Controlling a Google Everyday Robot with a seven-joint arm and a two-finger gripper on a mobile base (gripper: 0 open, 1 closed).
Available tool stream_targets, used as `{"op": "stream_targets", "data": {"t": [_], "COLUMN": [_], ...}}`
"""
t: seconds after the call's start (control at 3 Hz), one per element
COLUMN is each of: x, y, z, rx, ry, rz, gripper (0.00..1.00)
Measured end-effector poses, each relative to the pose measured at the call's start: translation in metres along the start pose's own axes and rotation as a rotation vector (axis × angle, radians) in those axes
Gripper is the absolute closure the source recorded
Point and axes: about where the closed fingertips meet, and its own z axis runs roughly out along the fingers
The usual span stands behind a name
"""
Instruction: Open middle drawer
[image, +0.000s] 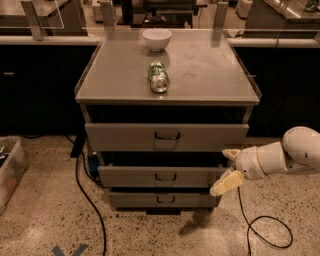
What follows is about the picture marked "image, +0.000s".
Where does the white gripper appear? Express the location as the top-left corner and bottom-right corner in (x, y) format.
(210, 146), (266, 197)

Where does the grey drawer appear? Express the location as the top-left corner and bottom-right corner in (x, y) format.
(85, 123), (249, 152)
(98, 166), (226, 188)
(109, 192), (220, 208)

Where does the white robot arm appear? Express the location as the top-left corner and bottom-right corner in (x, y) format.
(210, 126), (320, 196)

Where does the grey drawer cabinet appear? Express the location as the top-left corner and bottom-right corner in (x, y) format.
(74, 28), (262, 216)

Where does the grey bottom drawer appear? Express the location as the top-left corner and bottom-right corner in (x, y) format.
(109, 192), (220, 208)

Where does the grey top drawer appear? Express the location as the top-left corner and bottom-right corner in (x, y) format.
(85, 123), (249, 152)

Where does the green soda can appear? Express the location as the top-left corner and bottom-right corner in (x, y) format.
(148, 61), (170, 93)

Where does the blue box behind cabinet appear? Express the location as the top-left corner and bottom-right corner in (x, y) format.
(87, 153), (100, 178)

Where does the white bowl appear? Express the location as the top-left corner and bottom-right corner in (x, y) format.
(143, 28), (172, 52)

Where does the clear plastic storage bin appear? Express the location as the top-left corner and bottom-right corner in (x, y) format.
(0, 136), (29, 214)

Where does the black cable right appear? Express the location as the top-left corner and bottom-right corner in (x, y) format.
(236, 186), (294, 256)

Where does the black cable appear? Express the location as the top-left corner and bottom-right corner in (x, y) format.
(236, 186), (294, 256)
(64, 134), (108, 256)

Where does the metal post right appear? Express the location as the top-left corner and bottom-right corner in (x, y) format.
(213, 2), (228, 29)

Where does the metal post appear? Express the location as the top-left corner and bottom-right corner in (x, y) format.
(213, 2), (228, 29)
(21, 0), (45, 41)
(100, 0), (114, 29)

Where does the black cable left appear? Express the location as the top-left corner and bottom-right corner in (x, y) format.
(64, 134), (108, 256)

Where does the metal post middle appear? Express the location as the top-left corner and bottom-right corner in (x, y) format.
(100, 0), (114, 29)

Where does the metal post left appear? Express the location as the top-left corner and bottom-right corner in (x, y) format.
(21, 0), (45, 41)

